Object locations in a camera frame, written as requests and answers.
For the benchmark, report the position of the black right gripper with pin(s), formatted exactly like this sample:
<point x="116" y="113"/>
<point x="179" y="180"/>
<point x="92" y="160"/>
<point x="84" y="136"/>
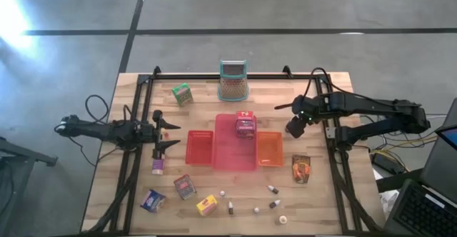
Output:
<point x="308" y="106"/>

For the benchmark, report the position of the white crumpled bag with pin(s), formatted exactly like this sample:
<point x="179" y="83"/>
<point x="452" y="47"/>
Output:
<point x="388" y="203"/>

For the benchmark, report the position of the teal box grater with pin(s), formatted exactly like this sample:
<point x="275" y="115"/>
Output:
<point x="233" y="83"/>

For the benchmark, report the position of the purple sprinkle jar black lid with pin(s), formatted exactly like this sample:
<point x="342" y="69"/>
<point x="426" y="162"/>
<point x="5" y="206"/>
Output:
<point x="158" y="166"/>

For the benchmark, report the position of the grey laptop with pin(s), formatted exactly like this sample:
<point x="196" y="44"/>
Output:
<point x="421" y="212"/>

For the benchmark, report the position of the orange plastic basket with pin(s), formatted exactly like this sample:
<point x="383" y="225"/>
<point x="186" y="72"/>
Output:
<point x="270" y="149"/>

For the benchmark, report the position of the silver corner bracket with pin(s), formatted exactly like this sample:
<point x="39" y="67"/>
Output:
<point x="330" y="132"/>

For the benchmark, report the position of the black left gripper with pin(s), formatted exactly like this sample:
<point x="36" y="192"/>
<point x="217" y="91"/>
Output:
<point x="157" y="135"/>

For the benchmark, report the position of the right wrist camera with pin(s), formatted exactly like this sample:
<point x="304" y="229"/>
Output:
<point x="295" y="127"/>

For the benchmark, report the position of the pink translucent plastic bin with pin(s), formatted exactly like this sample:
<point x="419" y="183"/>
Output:
<point x="228" y="147"/>

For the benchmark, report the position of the grey metal stand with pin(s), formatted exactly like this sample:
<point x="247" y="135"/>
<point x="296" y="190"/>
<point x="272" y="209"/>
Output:
<point x="21" y="155"/>

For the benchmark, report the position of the red plastic basket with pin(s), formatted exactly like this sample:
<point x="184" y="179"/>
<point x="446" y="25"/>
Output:
<point x="199" y="147"/>

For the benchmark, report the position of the laptop with blue screen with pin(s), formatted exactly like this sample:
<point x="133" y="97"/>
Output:
<point x="450" y="137"/>

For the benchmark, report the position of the yellow corn pops cereal box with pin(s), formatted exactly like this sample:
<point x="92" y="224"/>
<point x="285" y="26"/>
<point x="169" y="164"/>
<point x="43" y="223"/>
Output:
<point x="206" y="205"/>

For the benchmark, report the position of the green mini cereal box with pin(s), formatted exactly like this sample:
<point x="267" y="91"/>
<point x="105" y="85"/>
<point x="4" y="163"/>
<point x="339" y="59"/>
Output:
<point x="182" y="94"/>

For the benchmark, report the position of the red mini cereal box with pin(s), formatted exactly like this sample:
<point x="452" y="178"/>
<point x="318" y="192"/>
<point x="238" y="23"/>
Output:
<point x="245" y="124"/>

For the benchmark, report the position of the orange snack packet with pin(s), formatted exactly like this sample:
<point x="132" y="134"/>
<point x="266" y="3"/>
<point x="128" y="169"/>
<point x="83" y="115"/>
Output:
<point x="301" y="168"/>

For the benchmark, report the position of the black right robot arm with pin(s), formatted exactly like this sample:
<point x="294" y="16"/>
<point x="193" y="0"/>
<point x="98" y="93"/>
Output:
<point x="375" y="105"/>

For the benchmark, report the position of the black power adapter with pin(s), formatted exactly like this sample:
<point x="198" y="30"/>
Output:
<point x="387" y="163"/>

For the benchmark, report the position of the dark cereal box red label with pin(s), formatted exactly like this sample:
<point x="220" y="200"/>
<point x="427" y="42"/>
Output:
<point x="185" y="186"/>

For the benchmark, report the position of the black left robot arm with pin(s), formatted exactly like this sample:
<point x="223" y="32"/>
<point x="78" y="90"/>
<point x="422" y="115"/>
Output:
<point x="93" y="131"/>

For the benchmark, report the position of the black aluminium frame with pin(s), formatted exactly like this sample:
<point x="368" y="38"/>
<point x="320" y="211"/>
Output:
<point x="232" y="76"/>

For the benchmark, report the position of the blue mini cereal box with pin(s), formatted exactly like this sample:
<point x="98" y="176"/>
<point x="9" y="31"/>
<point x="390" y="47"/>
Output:
<point x="153" y="201"/>

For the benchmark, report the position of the white tape roll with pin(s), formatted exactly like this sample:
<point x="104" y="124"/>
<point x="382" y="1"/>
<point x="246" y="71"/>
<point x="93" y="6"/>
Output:
<point x="282" y="219"/>

